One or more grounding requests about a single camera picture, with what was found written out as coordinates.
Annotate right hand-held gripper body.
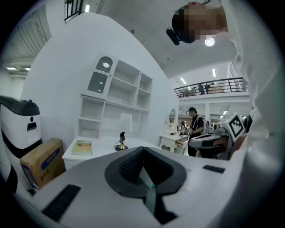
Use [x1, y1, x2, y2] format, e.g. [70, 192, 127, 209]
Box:
[188, 112, 248, 160]

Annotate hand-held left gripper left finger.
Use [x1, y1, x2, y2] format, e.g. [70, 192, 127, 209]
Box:
[104, 147, 149, 198]

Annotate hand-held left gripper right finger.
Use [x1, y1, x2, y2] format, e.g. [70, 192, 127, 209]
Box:
[143, 147, 187, 197]

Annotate small black gold table lamp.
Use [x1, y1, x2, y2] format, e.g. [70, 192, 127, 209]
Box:
[114, 131, 129, 152]

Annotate person's right forearm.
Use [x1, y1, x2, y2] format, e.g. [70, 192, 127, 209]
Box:
[233, 133, 249, 155]

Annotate white dressing table with mirror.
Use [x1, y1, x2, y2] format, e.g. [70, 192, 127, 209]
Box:
[159, 107, 190, 155]

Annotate white desk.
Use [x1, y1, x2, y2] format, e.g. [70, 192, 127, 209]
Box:
[61, 136, 163, 171]

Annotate black balcony railing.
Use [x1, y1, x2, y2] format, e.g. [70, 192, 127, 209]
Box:
[173, 77, 249, 98]

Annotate person's white shirt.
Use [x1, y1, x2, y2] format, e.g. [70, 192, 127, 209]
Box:
[207, 0, 285, 228]

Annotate green book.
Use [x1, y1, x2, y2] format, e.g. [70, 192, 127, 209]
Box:
[71, 139, 93, 156]

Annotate white shelf cabinet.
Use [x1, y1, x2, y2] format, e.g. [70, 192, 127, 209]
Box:
[77, 52, 153, 141]

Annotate brown cardboard box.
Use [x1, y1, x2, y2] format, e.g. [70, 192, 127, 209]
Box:
[19, 137, 67, 190]

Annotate person's head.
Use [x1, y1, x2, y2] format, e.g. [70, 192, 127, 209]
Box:
[171, 1, 229, 44]

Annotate white and black machine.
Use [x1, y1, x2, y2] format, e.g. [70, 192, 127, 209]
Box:
[0, 95, 43, 194]

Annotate black window railing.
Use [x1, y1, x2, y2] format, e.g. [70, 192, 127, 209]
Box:
[64, 0, 85, 24]

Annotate black head camera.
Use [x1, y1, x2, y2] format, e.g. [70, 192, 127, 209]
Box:
[165, 27, 181, 46]

